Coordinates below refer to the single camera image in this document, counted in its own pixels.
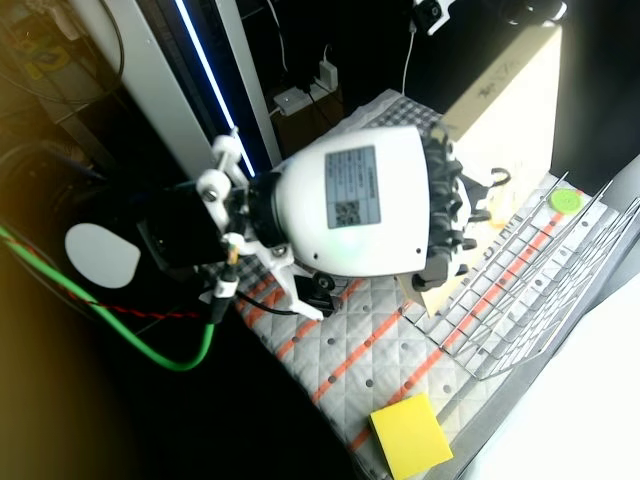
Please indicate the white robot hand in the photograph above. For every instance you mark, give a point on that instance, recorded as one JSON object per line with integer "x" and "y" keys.
{"x": 360, "y": 200}

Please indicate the brown cardboard box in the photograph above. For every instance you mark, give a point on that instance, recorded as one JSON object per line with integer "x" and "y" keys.
{"x": 310, "y": 130}

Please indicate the white power strip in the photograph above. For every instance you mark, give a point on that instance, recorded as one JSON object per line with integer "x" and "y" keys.
{"x": 295, "y": 99}

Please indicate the white plug charger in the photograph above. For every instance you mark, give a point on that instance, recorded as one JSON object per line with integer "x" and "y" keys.
{"x": 328, "y": 75}

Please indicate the green round disc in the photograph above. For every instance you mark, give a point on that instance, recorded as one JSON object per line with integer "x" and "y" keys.
{"x": 566, "y": 201}

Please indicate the white column with blue light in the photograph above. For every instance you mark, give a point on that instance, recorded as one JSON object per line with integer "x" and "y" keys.
{"x": 165, "y": 75}

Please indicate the yellow foam block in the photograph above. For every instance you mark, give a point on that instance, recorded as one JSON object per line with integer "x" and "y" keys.
{"x": 410, "y": 435}

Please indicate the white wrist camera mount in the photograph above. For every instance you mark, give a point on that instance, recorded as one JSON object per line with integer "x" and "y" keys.
{"x": 312, "y": 292}

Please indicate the black camera on white bracket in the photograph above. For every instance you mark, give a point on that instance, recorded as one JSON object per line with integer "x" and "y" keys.
{"x": 431, "y": 12}

